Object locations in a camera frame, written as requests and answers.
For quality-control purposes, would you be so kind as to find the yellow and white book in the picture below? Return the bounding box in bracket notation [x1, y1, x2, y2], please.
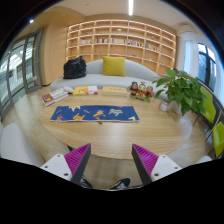
[72, 85, 99, 97]

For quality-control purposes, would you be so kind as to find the wooden wall shelf unit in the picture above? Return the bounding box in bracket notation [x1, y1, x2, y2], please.
[65, 19, 178, 77]

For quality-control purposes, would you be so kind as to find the blue patterned towel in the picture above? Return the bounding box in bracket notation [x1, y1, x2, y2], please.
[49, 105, 140, 124]

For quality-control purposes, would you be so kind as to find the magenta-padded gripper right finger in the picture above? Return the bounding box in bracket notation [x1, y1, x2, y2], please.
[131, 143, 183, 186]

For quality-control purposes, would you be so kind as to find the red-covered book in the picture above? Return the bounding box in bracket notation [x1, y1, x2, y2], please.
[41, 93, 56, 107]

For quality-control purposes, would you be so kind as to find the black backpack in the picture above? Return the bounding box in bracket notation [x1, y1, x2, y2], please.
[62, 55, 88, 80]

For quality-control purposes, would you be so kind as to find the yellow cushion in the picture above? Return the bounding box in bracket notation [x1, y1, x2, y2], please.
[101, 55, 127, 78]

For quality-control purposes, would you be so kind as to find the dark-framed window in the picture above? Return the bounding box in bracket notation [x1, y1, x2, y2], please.
[196, 42, 218, 93]

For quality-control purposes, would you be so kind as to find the green potted plant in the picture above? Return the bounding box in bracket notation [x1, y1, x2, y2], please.
[152, 68, 208, 117]

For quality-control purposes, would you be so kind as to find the grey curved sofa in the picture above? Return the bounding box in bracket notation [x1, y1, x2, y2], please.
[49, 58, 168, 98]

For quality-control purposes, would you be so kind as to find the grey-framed glass door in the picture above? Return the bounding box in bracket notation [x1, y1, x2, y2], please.
[0, 28, 45, 121]

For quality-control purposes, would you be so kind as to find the flat yellow book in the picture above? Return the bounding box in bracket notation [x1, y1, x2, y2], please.
[101, 85, 129, 97]

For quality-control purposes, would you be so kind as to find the long ceiling light strip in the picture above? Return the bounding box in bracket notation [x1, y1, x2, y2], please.
[128, 0, 134, 17]

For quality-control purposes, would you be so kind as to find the colourful figurine trio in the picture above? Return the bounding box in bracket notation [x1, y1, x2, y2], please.
[129, 80, 155, 103]

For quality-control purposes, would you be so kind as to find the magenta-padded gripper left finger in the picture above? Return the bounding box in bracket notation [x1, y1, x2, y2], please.
[40, 143, 92, 186]

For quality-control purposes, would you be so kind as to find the white chair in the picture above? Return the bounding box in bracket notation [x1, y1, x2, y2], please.
[0, 123, 45, 168]

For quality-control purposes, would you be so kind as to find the white open magazine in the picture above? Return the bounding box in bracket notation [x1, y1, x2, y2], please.
[49, 87, 70, 102]

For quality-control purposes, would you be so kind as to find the lime green chair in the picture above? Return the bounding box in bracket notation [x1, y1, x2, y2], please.
[193, 85, 218, 126]
[208, 119, 224, 160]

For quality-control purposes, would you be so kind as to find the white sheer curtain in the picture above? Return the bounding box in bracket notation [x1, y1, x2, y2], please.
[181, 31, 201, 79]

